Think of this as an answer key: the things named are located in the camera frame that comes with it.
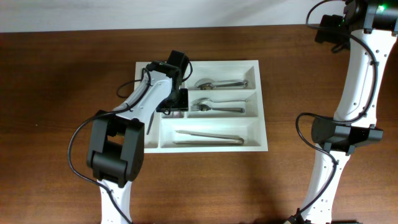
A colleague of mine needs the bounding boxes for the white plastic cutlery tray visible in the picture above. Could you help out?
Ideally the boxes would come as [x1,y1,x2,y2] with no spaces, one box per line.
[145,60,268,153]

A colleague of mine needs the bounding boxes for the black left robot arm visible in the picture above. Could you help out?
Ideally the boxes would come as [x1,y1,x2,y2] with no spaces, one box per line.
[86,50,190,223]

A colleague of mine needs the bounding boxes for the metal tongs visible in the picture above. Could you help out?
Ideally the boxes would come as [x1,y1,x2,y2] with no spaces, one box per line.
[174,130,245,146]

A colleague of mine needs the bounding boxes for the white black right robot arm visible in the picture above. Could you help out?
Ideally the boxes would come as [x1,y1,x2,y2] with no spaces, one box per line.
[286,0,397,223]

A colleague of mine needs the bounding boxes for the black left camera cable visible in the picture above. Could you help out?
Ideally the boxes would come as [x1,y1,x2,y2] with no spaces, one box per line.
[67,54,193,224]

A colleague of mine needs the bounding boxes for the small teaspoon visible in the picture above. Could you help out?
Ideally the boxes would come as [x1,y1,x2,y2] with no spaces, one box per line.
[146,112,155,135]

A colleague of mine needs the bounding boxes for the large metal spoon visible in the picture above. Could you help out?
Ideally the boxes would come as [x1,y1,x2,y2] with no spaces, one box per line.
[195,78,248,88]
[198,82,248,90]

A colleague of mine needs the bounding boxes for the dark-handled metal fork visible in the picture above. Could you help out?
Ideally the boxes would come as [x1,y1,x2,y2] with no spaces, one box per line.
[190,104,245,113]

